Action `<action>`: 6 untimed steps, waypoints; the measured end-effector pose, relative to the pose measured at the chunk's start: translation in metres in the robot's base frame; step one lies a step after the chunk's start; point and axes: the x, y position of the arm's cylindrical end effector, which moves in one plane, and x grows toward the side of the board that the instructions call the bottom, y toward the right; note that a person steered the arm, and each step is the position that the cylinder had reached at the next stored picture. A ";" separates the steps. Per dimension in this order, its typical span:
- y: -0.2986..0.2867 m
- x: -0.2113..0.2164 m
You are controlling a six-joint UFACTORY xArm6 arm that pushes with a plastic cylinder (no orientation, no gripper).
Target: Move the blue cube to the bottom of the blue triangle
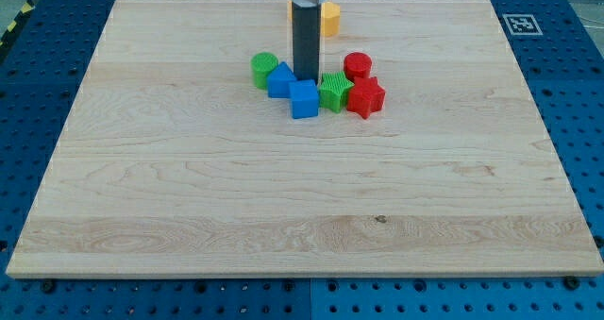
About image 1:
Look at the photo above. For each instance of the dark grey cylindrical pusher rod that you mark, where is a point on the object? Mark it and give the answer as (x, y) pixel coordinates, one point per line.
(306, 40)

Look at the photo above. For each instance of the blue triangle block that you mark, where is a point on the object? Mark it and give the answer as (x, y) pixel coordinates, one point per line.
(278, 81)

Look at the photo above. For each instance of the yellow hexagon block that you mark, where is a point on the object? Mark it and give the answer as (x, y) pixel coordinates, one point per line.
(330, 19)

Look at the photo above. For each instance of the green star block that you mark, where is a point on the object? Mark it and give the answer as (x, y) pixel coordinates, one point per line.
(334, 91)

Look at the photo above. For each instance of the red cylinder block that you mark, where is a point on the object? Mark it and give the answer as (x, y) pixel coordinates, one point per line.
(357, 64)

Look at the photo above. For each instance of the white fiducial marker tag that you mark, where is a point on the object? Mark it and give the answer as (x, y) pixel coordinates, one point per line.
(520, 24)

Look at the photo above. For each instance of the red star block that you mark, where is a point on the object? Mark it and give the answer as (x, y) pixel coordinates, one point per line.
(366, 97)

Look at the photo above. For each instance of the green cylinder block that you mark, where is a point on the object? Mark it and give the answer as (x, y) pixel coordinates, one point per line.
(262, 65)

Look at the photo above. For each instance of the light wooden board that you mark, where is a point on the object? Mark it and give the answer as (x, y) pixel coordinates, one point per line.
(172, 164)

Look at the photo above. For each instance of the blue cube block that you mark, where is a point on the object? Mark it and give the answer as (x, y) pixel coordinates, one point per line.
(304, 99)

